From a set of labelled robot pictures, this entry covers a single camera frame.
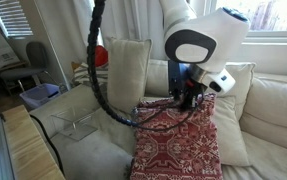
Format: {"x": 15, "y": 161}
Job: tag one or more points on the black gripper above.
{"x": 188, "y": 93}

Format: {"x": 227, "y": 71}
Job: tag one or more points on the red patterned fringed cloth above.
{"x": 176, "y": 144}

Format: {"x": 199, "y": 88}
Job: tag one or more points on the beige throw pillow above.
{"x": 231, "y": 145}
{"x": 127, "y": 72}

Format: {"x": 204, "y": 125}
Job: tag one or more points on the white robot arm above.
{"x": 198, "y": 49}

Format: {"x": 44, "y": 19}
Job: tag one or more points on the beige fabric couch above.
{"x": 107, "y": 153}

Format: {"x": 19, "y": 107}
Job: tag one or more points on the red hat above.
{"x": 101, "y": 56}

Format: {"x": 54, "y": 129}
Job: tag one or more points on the grey striped blanket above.
{"x": 81, "y": 75}

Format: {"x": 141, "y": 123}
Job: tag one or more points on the clear acrylic stand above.
{"x": 74, "y": 122}

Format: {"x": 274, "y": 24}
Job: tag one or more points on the white curtain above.
{"x": 67, "y": 25}

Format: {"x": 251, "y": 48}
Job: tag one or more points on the lavender plastic bin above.
{"x": 39, "y": 95}

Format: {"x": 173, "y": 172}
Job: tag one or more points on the grey office chair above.
{"x": 38, "y": 58}

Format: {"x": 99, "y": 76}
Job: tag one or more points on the wooden table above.
{"x": 30, "y": 157}

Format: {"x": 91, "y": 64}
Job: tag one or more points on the window blinds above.
{"x": 13, "y": 21}

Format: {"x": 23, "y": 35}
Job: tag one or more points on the window frame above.
{"x": 268, "y": 18}

